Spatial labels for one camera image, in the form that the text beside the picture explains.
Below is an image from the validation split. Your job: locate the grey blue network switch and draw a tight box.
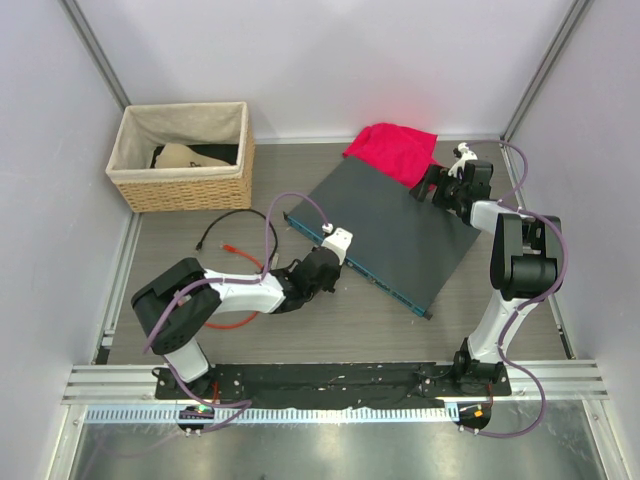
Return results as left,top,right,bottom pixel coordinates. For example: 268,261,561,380
309,157,480,318

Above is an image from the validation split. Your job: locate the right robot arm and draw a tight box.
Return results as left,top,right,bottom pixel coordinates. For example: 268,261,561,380
410,160,567,393

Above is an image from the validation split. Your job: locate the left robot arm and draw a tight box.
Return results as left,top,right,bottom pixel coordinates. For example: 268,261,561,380
131,245,346,385

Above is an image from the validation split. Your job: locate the pink red cloth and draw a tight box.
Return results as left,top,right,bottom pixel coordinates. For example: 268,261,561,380
342,123,438,188

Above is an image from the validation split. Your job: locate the wicker basket with liner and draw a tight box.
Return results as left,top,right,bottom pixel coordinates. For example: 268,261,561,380
106,101,255,213

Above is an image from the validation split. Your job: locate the beige and black cloth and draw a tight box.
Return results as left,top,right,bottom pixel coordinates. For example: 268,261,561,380
151,143,238,169

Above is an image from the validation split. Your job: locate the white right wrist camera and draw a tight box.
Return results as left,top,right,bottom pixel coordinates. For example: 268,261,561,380
448,142,478,178

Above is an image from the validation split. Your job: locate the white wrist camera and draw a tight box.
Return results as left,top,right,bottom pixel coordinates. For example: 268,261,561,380
321,228,353,265
448,142,478,178

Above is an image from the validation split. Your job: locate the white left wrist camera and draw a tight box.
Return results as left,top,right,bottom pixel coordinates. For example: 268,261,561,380
321,228,353,265

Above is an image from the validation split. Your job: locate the red ethernet cable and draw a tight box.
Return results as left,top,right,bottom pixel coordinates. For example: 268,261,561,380
203,243,264,330

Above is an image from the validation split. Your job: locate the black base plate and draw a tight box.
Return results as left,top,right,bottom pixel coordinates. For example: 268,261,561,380
152,362,514,409

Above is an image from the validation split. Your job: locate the black ethernet cable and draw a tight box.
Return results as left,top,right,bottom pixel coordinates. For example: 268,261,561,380
194,209,279,261

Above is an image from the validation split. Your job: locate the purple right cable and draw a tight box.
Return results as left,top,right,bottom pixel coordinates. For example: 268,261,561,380
467,139,571,439

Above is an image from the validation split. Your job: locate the slotted cable duct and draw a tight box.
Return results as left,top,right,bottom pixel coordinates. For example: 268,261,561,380
84,403,459,424

